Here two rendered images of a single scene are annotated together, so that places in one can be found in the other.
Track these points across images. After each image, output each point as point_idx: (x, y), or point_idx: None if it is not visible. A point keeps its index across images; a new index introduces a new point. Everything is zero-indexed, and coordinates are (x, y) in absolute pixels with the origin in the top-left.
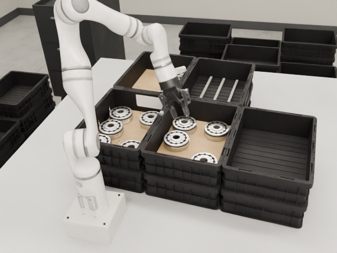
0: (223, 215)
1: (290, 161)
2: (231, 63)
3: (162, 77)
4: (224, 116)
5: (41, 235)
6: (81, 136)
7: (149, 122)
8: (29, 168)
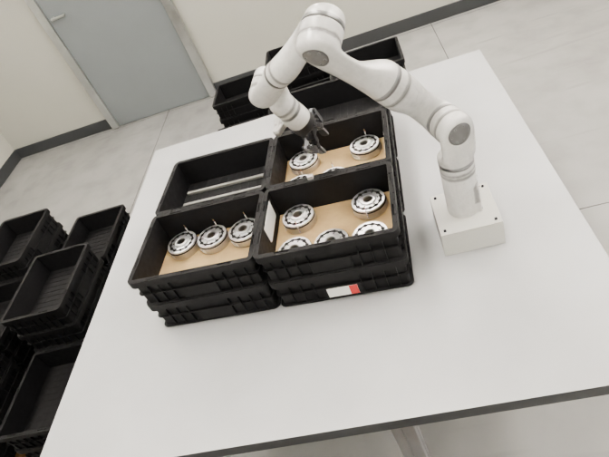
0: (400, 157)
1: (333, 113)
2: (172, 182)
3: (306, 111)
4: (282, 159)
5: (523, 265)
6: (451, 105)
7: (309, 211)
8: (420, 365)
